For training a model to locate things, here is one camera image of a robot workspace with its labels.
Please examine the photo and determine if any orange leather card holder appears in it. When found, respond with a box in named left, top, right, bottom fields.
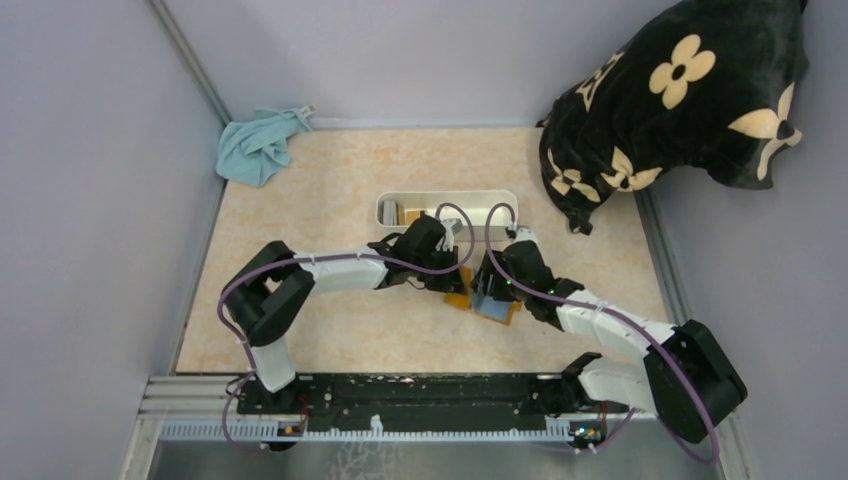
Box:
left=443, top=266, right=522, bottom=326

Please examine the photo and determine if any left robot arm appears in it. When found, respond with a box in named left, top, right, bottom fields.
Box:
left=218, top=215, right=467, bottom=393

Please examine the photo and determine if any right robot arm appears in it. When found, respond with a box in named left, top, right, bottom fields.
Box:
left=472, top=240, right=748, bottom=443

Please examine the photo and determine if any white plastic bin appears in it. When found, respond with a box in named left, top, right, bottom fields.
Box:
left=375, top=189, right=520, bottom=243

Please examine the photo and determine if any light blue cloth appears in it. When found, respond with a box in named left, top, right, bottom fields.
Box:
left=215, top=104, right=316, bottom=187

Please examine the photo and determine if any black floral pillow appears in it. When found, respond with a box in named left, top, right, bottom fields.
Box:
left=539, top=1, right=809, bottom=235

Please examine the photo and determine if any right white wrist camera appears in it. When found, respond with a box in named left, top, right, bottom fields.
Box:
left=506, top=225, right=538, bottom=244

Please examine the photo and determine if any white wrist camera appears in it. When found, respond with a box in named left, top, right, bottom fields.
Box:
left=438, top=218, right=464, bottom=252
left=506, top=225, right=538, bottom=244

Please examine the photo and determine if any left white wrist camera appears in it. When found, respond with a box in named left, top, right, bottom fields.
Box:
left=438, top=218, right=464, bottom=252

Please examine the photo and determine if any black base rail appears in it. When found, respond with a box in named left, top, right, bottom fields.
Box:
left=237, top=373, right=626, bottom=432

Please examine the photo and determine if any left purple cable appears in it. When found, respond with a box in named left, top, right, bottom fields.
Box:
left=217, top=202, right=477, bottom=457

